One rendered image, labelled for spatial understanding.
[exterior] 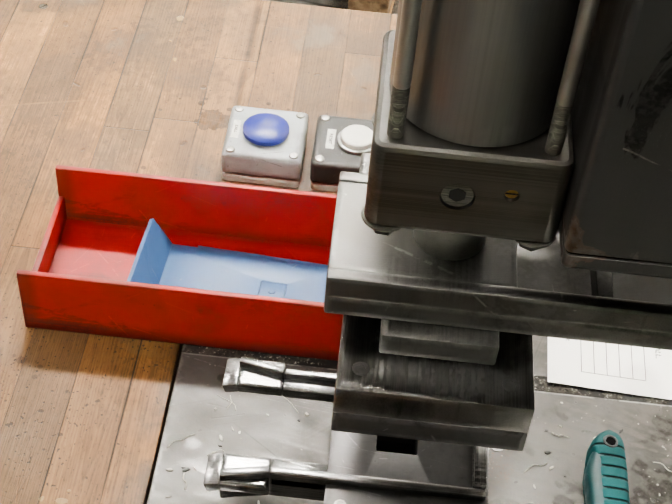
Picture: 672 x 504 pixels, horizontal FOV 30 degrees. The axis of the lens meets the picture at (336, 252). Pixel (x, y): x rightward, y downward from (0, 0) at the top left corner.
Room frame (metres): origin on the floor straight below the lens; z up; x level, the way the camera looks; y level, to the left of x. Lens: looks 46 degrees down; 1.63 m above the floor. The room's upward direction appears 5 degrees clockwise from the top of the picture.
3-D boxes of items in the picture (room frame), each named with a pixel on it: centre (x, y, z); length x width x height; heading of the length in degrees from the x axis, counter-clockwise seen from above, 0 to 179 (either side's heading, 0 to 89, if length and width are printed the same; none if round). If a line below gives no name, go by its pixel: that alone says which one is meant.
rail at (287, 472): (0.44, -0.04, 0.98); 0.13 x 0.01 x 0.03; 89
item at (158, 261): (0.66, 0.08, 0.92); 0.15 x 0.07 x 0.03; 85
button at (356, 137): (0.82, -0.01, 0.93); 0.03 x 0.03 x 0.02
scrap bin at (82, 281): (0.67, 0.10, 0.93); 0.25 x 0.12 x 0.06; 89
